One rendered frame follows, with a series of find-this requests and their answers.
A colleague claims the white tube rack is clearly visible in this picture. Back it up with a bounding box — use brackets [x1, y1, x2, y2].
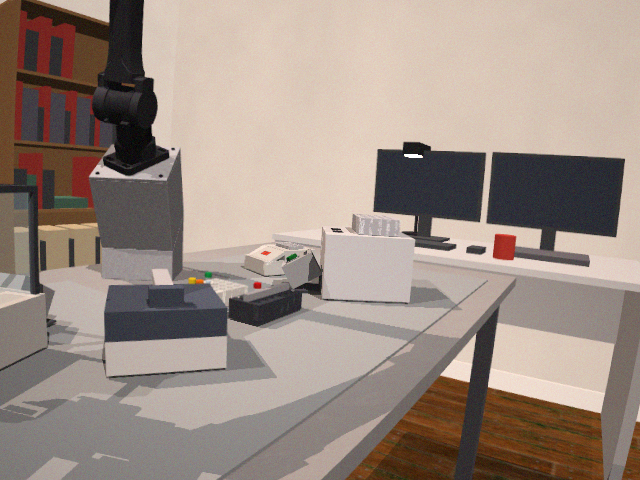
[211, 278, 248, 306]

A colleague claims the cream block with round holes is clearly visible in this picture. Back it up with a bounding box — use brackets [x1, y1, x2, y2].
[245, 242, 309, 276]

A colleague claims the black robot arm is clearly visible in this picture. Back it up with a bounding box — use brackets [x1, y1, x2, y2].
[92, 0, 169, 176]

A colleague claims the grey flat mat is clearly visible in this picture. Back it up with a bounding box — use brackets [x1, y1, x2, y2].
[0, 268, 488, 480]

